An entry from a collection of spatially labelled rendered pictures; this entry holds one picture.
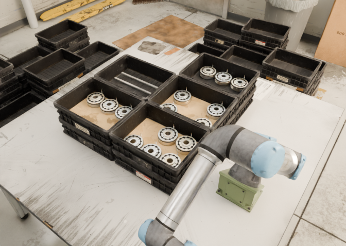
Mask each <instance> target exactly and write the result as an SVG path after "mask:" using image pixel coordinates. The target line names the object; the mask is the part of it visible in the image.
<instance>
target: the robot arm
mask: <svg viewBox="0 0 346 246"><path fill-rule="evenodd" d="M276 141H277V139H276V138H274V137H271V136H268V135H264V134H261V133H257V132H252V131H250V130H248V129H246V128H244V127H242V126H239V125H226V126H222V127H220V128H218V129H216V130H214V131H213V132H211V133H210V134H209V135H208V136H207V137H206V138H205V139H204V140H203V141H202V142H201V144H200V145H199V147H198V154H197V155H196V157H195V158H194V160H193V161H192V163H191V164H190V166H189V167H188V169H187V171H186V172H185V174H184V175H183V177H182V178H181V180H180V181H179V183H178V184H177V186H176V187H175V189H174V190H173V192H172V193H171V195H170V196H169V198H168V199H167V201H166V203H165V204H164V206H163V207H162V209H161V210H160V212H159V213H158V215H157V216H156V218H155V219H147V220H145V222H144V223H142V225H141V226H140V228H139V231H138V237H139V239H140V240H141V241H142V242H143V243H144V244H145V246H197V245H196V244H195V243H193V242H192V241H190V240H188V241H187V242H186V243H185V244H183V243H182V242H181V241H180V240H178V239H177V238H176V237H175V236H174V235H173V234H174V232H175V231H176V229H177V227H178V226H179V224H180V222H181V221H182V219H183V218H184V216H185V215H186V213H187V212H188V210H189V208H190V207H191V205H192V204H193V202H194V201H195V199H196V198H197V196H198V195H199V193H200V192H201V190H202V188H203V187H204V185H205V184H206V182H207V181H208V179H209V177H210V176H211V174H212V173H213V171H214V170H215V168H216V167H217V165H219V164H222V163H223V162H224V160H225V159H226V158H227V159H229V160H231V161H233V162H235V164H234V165H233V166H232V167H231V168H230V170H229V172H228V174H229V175H230V176H231V177H232V178H234V179H235V180H237V181H239V182H241V183H243V184H245V185H247V186H250V187H253V188H259V186H260V184H261V179H262V178H264V179H269V178H271V177H273V176H274V175H275V174H279V175H283V176H285V177H287V178H289V179H291V180H296V179H297V177H298V176H299V174H300V172H301V170H302V168H303V166H304V164H305V162H306V159H307V158H306V156H304V155H303V154H302V153H299V152H296V151H294V150H292V149H290V148H288V147H286V146H284V145H281V144H279V143H277V142H276Z"/></svg>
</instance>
